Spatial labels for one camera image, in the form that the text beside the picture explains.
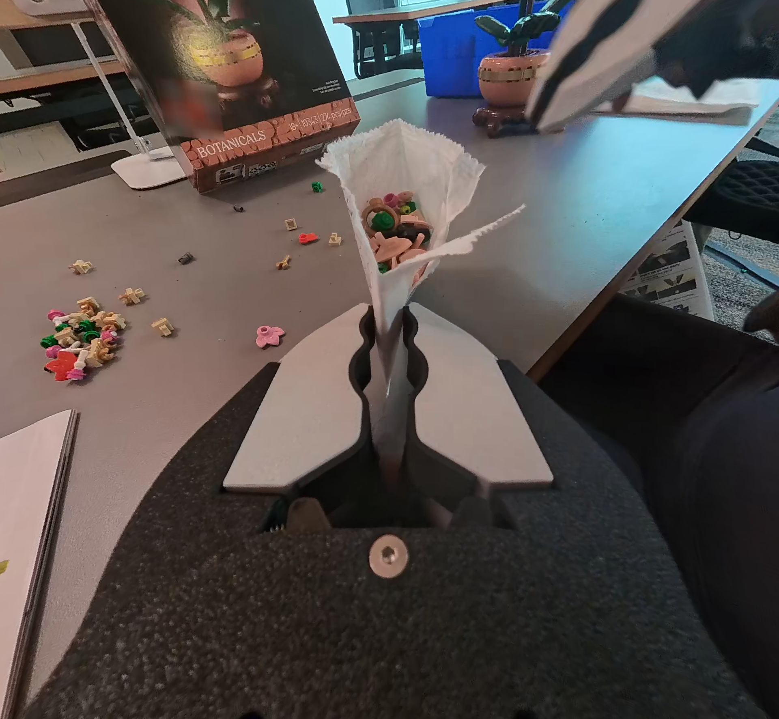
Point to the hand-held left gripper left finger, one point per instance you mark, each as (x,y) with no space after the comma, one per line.
(292,421)

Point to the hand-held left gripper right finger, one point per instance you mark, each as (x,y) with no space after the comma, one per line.
(487,427)

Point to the pink flower brick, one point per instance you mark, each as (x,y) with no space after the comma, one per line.
(269,335)

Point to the toy brick orchid pot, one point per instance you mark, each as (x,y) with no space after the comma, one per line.
(511,80)

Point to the red flower brick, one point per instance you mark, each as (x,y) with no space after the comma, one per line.
(308,238)

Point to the white paper bag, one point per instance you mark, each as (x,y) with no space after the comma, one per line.
(401,153)

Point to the grey desk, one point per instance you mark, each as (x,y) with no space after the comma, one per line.
(152,378)

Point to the wood-edged office desk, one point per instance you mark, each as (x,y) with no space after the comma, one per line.
(426,7)
(55,77)

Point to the person's dark trousers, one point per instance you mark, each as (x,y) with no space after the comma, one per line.
(645,439)

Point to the tan bar brick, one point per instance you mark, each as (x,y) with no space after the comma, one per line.
(283,261)

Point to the blue plastic bin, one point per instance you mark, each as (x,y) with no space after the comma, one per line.
(450,55)

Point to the black mesh office chair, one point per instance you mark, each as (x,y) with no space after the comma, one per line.
(742,189)

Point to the cluster of tan pink pieces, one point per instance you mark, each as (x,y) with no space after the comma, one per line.
(292,223)

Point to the white pictogram label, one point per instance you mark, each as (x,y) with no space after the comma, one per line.
(669,274)

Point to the pile of mixed small bricks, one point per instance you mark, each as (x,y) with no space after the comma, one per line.
(82,338)

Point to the orchid picture instruction booklet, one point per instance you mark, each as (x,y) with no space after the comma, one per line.
(24,548)

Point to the dark toy brick set box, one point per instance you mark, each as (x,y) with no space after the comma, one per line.
(243,61)

